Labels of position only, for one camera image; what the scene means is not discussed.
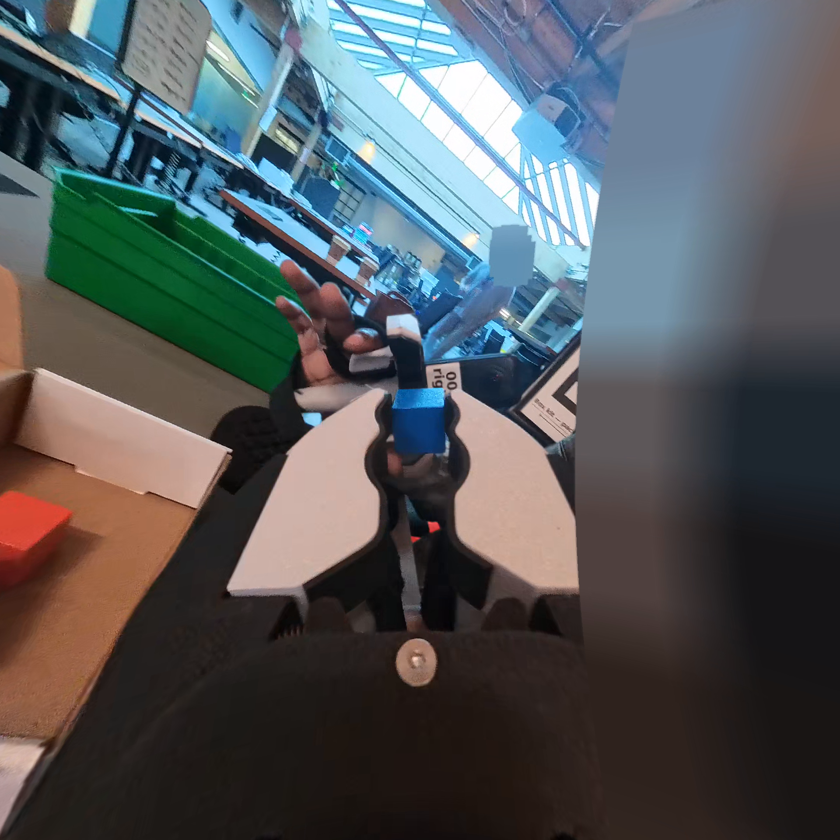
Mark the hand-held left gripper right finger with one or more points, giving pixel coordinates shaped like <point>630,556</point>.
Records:
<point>518,518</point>

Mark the paper cup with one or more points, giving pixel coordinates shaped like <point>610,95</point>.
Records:
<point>367,270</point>
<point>339,249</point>

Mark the hanging ceiling heater unit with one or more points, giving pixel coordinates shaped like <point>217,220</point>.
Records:
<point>548,124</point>

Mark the wooden sign board on stand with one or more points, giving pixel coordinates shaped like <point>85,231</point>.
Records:
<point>167,46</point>

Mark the red wooden block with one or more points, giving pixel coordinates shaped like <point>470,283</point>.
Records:
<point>29,531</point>

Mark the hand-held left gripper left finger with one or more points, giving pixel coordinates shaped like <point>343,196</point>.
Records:
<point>315,512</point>

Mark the person's right hand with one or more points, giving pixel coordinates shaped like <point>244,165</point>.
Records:
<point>321,321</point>

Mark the brown chair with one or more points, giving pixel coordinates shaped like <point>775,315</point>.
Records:
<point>390,305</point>

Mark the small blue cube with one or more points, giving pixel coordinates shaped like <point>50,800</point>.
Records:
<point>420,426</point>

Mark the green plastic bin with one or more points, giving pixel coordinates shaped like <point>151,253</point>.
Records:
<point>164,282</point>

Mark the open brown cardboard box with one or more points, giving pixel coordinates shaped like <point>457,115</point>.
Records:
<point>118,558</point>

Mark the long workbench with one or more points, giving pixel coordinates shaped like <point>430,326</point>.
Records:
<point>275,220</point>
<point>164,124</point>

